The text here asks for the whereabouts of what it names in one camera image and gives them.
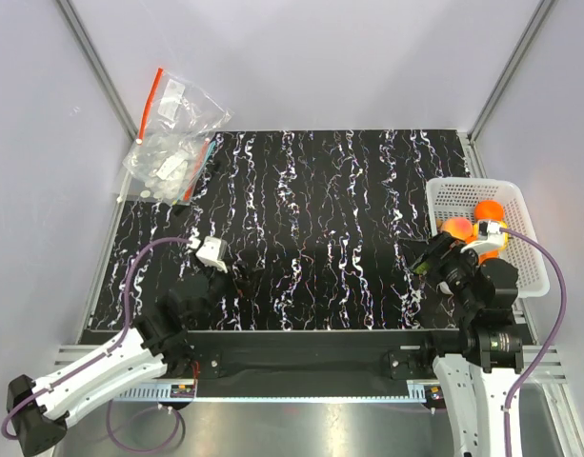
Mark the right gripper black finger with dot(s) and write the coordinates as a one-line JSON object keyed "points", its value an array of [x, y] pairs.
{"points": [[428, 266], [437, 247]]}

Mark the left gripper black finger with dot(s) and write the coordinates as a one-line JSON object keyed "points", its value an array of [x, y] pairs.
{"points": [[241, 275], [254, 281]]}

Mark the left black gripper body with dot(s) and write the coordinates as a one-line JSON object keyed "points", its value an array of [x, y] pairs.
{"points": [[221, 284]]}

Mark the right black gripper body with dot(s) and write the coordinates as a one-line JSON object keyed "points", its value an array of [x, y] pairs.
{"points": [[458, 270]]}

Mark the peach fruit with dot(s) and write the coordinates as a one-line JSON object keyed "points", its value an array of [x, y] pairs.
{"points": [[459, 228]]}

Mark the orange fruit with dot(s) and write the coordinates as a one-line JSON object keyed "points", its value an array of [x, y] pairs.
{"points": [[484, 256], [489, 210]]}

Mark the clear zip bag orange zipper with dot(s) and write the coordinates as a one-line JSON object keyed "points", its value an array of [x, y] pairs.
{"points": [[178, 106]]}

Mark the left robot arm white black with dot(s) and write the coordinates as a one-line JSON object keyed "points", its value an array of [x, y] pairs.
{"points": [[155, 344]]}

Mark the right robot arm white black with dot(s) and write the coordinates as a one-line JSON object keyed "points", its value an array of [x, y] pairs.
{"points": [[478, 368]]}

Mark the stack of spare zip bags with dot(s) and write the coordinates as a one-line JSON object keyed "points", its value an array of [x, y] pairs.
{"points": [[165, 168]]}

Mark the yellow bell pepper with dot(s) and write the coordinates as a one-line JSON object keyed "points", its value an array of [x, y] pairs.
{"points": [[498, 240]]}

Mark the white plastic mesh basket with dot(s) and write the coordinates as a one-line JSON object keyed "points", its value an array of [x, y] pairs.
{"points": [[457, 197]]}

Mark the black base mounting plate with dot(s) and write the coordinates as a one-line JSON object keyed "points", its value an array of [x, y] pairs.
{"points": [[331, 360]]}

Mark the black marbled table mat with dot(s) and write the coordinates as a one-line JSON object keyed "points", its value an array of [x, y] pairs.
{"points": [[334, 217]]}

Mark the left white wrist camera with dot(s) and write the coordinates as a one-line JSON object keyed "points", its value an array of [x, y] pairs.
{"points": [[210, 252]]}

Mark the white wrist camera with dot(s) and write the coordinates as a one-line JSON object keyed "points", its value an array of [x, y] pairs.
{"points": [[210, 252], [487, 238]]}

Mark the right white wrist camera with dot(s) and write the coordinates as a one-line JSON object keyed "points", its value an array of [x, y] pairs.
{"points": [[487, 238]]}

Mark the right aluminium frame post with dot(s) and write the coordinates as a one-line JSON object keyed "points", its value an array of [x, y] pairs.
{"points": [[522, 47]]}

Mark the aluminium frame post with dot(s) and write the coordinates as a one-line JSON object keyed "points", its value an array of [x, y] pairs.
{"points": [[83, 40], [522, 47]]}

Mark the white slotted cable duct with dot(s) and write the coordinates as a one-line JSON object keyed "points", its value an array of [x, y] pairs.
{"points": [[211, 392]]}

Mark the left aluminium frame post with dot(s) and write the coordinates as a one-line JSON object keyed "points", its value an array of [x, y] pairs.
{"points": [[83, 40]]}

